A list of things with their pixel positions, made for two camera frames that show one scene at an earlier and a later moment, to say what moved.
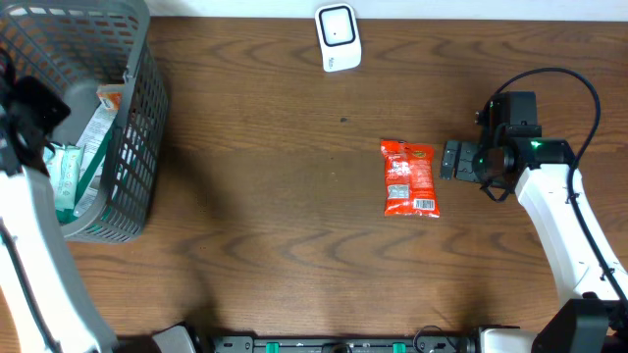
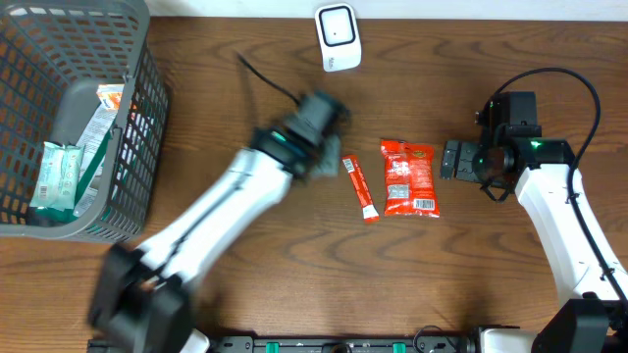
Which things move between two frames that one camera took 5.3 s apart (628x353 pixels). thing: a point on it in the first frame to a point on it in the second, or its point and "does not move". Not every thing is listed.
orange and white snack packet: [111, 95] does not move
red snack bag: [410, 184] does not move
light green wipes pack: [64, 167] does not move
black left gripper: [49, 101] to [331, 167]
